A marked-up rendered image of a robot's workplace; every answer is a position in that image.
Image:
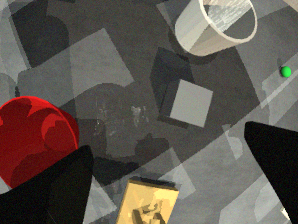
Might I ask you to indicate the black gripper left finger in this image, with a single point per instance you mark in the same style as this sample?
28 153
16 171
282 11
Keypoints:
56 196

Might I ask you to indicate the bright green ball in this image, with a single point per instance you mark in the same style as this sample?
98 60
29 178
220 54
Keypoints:
285 71

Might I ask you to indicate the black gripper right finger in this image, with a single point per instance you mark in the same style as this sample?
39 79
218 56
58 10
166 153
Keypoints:
276 152

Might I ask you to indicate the pale grey cube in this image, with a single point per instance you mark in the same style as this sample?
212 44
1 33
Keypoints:
186 102

